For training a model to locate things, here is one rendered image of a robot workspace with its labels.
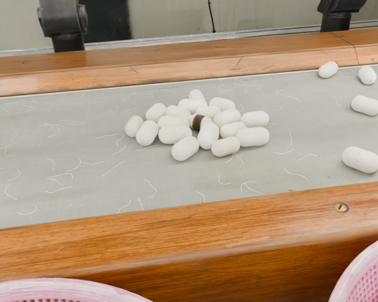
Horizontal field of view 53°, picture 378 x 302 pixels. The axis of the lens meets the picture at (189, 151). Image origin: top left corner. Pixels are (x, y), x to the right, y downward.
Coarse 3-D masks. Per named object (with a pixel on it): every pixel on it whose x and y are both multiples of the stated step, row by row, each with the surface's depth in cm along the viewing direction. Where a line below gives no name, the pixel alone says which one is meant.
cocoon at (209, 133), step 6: (204, 126) 40; (210, 126) 40; (216, 126) 40; (204, 132) 39; (210, 132) 39; (216, 132) 40; (198, 138) 39; (204, 138) 39; (210, 138) 39; (216, 138) 39; (204, 144) 39; (210, 144) 39
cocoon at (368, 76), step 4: (364, 68) 53; (368, 68) 53; (372, 68) 53; (360, 72) 54; (364, 72) 52; (368, 72) 52; (372, 72) 52; (360, 76) 53; (364, 76) 52; (368, 76) 52; (372, 76) 52; (376, 76) 52; (364, 80) 52; (368, 80) 52; (372, 80) 52
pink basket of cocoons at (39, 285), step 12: (0, 288) 22; (12, 288) 22; (24, 288) 22; (36, 288) 22; (48, 288) 22; (60, 288) 22; (72, 288) 22; (84, 288) 22; (96, 288) 22; (108, 288) 22; (120, 288) 22; (0, 300) 22; (12, 300) 23; (36, 300) 23; (60, 300) 23; (84, 300) 22; (96, 300) 22; (108, 300) 22; (120, 300) 22; (132, 300) 21; (144, 300) 21
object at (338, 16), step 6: (324, 18) 86; (330, 18) 85; (336, 18) 84; (342, 18) 84; (348, 18) 84; (324, 24) 87; (330, 24) 85; (336, 24) 85; (342, 24) 85; (348, 24) 85; (324, 30) 87; (330, 30) 86; (336, 30) 85; (342, 30) 85; (348, 30) 86
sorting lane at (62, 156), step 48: (48, 96) 53; (96, 96) 52; (144, 96) 52; (240, 96) 51; (288, 96) 50; (336, 96) 50; (0, 144) 42; (48, 144) 42; (96, 144) 42; (288, 144) 40; (336, 144) 40; (0, 192) 35; (48, 192) 35; (96, 192) 34; (144, 192) 34; (192, 192) 34; (240, 192) 34
